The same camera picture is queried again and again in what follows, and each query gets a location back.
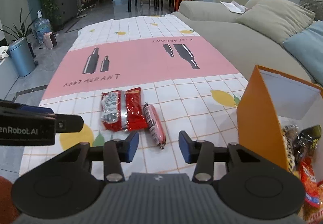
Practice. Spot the white paper on sofa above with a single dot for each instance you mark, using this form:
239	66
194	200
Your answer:
234	7

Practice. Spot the orange paper box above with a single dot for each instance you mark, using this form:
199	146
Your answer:
272	99

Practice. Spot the beige cushion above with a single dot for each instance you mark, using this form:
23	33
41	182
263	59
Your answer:
277	19

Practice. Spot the beige sofa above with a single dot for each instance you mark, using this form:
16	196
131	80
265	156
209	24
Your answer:
242	46

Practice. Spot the dark grey cabinet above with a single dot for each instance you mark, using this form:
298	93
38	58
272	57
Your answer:
60	12

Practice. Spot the large red snack bag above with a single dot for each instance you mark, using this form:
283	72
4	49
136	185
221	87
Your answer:
122	111

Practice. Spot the red sausage stick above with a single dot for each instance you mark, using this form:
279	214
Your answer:
154	125

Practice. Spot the light blue cushion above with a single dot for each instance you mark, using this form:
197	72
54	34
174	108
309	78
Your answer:
306	48

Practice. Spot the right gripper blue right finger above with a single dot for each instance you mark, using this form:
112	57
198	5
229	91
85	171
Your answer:
186	146

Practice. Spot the orange round stool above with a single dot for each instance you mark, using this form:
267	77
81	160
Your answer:
8	211

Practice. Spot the pink white checked tablecloth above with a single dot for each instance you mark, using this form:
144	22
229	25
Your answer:
192	86

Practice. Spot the grey patterned cushion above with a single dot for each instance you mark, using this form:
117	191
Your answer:
315	6

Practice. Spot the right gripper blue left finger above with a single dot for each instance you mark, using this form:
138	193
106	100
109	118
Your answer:
130	145

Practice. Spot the blue water jug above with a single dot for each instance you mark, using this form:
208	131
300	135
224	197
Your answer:
41	26

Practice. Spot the pink small heater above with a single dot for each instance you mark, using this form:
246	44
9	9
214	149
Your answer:
50	40

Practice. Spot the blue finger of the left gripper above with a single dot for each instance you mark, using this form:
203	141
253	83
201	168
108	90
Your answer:
33	109

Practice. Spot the dark candy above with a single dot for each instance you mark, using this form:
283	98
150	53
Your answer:
306	142

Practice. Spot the yellow waffle cookie pack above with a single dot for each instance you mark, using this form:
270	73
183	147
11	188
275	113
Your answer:
289	134

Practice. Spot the blue trash bin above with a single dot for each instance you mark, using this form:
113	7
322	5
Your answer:
21	56

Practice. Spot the small red snack packet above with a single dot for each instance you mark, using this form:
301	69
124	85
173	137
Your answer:
312	206

